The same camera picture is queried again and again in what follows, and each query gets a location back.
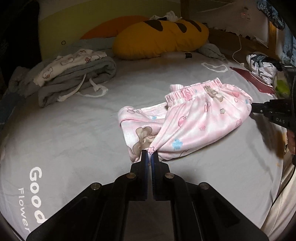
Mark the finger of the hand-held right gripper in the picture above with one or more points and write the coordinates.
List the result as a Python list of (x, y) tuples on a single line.
[(259, 108)]

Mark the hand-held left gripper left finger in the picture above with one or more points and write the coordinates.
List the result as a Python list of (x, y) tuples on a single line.
[(143, 166)]

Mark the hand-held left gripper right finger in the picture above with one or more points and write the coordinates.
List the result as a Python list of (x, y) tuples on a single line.
[(155, 169)]

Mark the pink printed pants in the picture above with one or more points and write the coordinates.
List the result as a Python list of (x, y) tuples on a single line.
[(196, 115)]

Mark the person's right hand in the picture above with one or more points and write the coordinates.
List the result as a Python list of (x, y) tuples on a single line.
[(291, 142)]

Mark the green object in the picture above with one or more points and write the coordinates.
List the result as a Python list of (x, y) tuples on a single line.
[(283, 88)]

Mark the red tablet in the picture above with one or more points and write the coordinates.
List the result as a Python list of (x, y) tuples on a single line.
[(254, 82)]

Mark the black and white crumpled cloth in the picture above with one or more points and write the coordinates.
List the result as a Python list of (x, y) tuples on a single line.
[(261, 67)]

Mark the hanging blue denim garment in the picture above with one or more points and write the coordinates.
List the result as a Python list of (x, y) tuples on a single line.
[(289, 44)]

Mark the small grey-blue cloth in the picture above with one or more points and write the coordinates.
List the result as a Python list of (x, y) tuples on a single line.
[(211, 51)]

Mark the white lace trim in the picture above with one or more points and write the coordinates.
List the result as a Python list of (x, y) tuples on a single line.
[(231, 31)]

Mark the person's leg in white trousers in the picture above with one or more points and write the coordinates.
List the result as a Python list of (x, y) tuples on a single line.
[(282, 208)]

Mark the clear bottle with black cap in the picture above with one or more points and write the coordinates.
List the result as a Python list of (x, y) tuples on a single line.
[(175, 55)]

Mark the grey folded sweatpants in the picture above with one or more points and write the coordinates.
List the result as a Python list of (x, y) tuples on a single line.
[(81, 76)]

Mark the yellow bread-shaped pillow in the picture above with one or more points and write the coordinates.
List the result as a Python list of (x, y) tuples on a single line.
[(150, 41)]

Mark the white printed folded garment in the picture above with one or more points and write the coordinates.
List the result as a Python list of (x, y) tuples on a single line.
[(69, 62)]

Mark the grey-blue crumpled blanket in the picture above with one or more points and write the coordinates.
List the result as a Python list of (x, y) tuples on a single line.
[(92, 44)]

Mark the orange pillow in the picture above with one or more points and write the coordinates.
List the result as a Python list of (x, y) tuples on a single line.
[(111, 29)]

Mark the wooden bed frame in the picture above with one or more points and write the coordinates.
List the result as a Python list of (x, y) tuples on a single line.
[(222, 34)]

